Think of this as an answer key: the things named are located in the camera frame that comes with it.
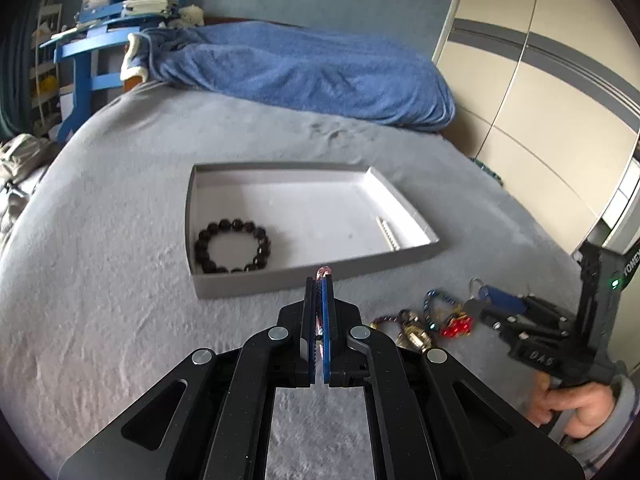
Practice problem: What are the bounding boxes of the pink string bracelet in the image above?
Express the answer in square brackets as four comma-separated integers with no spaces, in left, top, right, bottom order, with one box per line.
[314,266,334,361]

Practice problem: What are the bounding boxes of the person's right hand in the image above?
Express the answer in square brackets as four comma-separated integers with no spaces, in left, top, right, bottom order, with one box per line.
[527,374,620,442]

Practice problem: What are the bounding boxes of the white shelf rack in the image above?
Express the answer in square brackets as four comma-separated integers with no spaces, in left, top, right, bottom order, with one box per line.
[27,0,66,136]

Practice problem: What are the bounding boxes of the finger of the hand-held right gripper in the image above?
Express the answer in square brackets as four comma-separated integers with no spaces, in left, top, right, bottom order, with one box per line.
[479,309,551,348]
[479,285,577,332]

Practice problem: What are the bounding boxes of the blue wooden desk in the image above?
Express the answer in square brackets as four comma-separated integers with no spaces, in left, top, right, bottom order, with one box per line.
[40,0,193,143]

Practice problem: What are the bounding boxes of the beige bag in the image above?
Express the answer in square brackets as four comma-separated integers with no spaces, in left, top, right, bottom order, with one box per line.
[0,132,58,186]

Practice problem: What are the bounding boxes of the blue blanket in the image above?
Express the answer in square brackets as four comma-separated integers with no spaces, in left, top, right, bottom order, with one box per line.
[120,20,457,133]

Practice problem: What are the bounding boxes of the dark braided bead bracelet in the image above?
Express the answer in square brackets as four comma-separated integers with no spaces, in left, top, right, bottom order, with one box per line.
[370,310,408,333]

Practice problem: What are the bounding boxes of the red bead charm bracelet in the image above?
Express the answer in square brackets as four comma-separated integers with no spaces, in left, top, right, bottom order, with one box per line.
[441,314,473,339]

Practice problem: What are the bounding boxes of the blue beaded bracelet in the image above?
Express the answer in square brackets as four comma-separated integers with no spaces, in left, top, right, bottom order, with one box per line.
[422,289,458,330]

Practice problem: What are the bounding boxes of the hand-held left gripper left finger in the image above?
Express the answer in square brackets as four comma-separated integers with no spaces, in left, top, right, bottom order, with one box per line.
[56,276,321,480]

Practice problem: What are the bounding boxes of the teal curtain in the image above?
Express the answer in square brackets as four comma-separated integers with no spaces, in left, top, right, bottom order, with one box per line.
[0,10,36,141]

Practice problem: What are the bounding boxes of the white stuffed toy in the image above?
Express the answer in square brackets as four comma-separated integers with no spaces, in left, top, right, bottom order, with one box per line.
[170,6,205,29]

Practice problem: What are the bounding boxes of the stack of papers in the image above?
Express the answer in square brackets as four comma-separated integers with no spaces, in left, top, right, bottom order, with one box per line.
[77,0,178,23]

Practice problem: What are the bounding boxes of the person's right forearm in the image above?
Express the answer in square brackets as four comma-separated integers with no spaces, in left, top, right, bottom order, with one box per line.
[562,374,640,479]

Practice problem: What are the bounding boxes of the gold bell bracelet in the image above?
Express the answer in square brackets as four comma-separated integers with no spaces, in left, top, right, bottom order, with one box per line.
[397,310,434,351]

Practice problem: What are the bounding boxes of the grey cardboard tray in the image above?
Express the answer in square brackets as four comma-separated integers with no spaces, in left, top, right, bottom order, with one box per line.
[184,161,441,301]

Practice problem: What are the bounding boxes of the beige wardrobe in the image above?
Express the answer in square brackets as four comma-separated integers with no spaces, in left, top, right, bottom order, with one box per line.
[432,0,640,256]

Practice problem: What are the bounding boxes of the white pearl bracelet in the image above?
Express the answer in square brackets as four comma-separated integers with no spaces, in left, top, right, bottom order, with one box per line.
[376,217,401,251]

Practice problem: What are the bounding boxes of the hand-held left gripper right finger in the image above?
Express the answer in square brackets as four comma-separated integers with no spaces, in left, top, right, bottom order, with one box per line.
[322,276,586,480]

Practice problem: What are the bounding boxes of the teal beaded strand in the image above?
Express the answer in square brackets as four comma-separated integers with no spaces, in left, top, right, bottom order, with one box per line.
[472,159,503,189]

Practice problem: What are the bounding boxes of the black bead bracelet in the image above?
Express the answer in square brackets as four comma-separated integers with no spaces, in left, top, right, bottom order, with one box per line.
[194,220,272,275]

